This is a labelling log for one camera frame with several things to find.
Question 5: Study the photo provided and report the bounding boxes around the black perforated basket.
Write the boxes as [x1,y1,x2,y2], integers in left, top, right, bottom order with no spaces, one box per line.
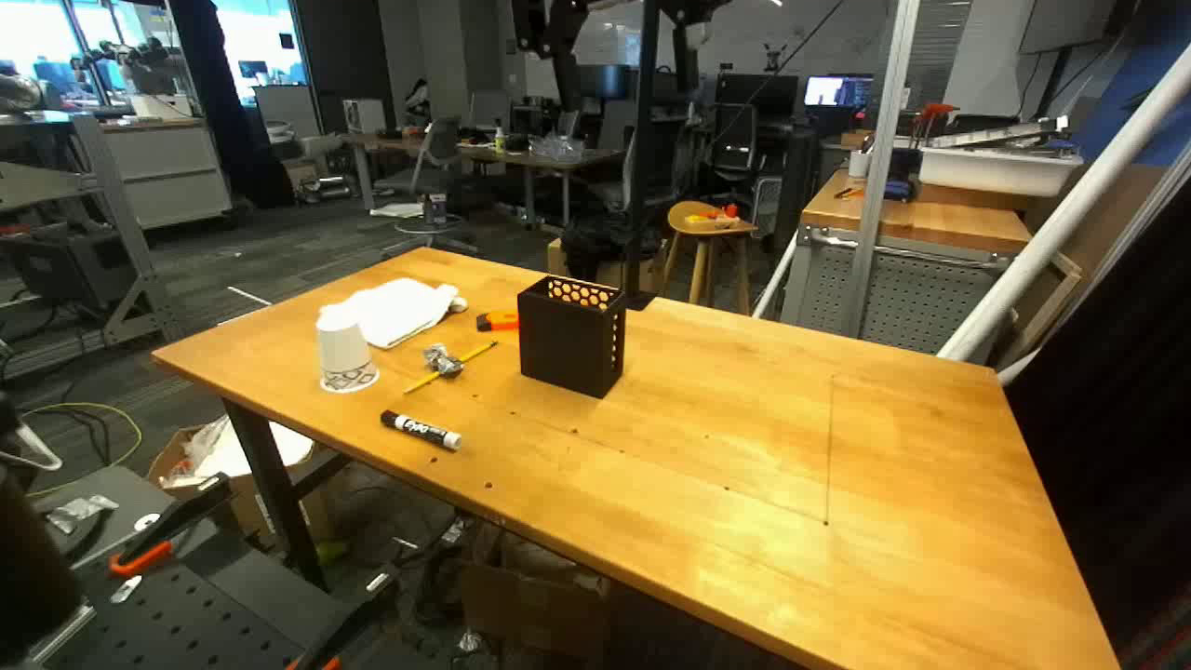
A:
[513,270,630,401]

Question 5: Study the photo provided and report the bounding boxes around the white towel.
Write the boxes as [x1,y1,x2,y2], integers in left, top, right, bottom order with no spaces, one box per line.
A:
[317,275,471,353]

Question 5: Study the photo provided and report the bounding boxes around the yellow pencil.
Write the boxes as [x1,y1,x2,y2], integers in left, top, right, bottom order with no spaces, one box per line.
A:
[393,338,501,401]

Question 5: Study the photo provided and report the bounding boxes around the round wooden stool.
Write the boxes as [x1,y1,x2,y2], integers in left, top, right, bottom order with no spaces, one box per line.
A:
[656,198,760,313]

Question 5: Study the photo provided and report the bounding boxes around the silver metal clip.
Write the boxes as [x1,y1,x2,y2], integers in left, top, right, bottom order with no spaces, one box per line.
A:
[420,343,466,380]

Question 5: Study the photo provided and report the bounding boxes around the small orange yellow object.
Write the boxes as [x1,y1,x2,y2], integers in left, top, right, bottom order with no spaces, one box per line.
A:
[676,199,746,227]

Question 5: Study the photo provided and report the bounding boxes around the thin white slanted bar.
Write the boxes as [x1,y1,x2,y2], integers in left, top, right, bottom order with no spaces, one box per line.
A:
[750,227,803,318]

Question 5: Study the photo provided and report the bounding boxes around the cluttered office desk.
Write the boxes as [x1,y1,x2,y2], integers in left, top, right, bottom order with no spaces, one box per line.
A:
[351,127,626,234]

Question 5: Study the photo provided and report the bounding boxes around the black vertical pole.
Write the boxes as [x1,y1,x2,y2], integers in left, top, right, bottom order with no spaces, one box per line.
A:
[626,0,664,301]

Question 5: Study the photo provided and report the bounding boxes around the black and white marker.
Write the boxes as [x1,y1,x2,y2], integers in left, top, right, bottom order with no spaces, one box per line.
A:
[377,404,466,455]

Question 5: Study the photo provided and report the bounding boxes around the white paper cup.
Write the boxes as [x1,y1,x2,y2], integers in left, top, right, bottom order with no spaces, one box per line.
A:
[313,310,383,397]

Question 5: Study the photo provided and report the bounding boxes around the cardboard box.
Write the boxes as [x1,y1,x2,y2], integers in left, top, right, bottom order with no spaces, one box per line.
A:
[456,554,626,670]

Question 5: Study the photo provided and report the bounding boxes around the wooden workbench with perforated panel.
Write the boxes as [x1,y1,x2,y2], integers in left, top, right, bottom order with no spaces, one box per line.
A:
[777,166,1039,358]

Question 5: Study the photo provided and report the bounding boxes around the computer monitor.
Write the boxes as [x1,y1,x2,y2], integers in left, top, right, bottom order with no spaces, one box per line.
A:
[801,70,877,111]

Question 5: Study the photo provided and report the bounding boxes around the black table leg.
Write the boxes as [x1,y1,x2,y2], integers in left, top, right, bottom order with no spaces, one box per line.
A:
[219,401,330,591]

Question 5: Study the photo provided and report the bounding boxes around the white plastic bag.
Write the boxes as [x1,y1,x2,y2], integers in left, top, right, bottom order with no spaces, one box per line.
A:
[146,411,318,493]

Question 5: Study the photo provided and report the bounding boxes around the white plastic tub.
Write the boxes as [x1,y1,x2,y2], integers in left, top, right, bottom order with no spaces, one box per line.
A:
[915,130,1088,199]

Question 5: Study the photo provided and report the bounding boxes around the white drawer cabinet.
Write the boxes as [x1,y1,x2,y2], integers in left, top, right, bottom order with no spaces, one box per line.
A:
[95,116,234,234]

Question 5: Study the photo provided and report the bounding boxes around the thick white diagonal pole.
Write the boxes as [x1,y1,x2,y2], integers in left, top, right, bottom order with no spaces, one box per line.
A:
[939,45,1191,364]

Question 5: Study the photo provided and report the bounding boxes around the grey metal shelf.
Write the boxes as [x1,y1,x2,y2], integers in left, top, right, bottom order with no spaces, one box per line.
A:
[0,109,172,383]

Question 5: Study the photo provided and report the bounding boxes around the black perforated board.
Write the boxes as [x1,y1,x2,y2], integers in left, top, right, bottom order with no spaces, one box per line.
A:
[47,554,328,670]

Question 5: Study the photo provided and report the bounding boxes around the black rounded object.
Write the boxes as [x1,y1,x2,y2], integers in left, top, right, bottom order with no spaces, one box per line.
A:
[0,470,84,667]

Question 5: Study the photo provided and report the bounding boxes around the white vertical post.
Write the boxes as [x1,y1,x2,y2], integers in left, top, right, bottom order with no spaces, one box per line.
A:
[844,0,925,338]

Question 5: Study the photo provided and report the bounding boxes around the orange handled pliers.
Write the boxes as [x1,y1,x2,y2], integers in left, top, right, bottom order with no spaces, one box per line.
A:
[107,477,234,583]

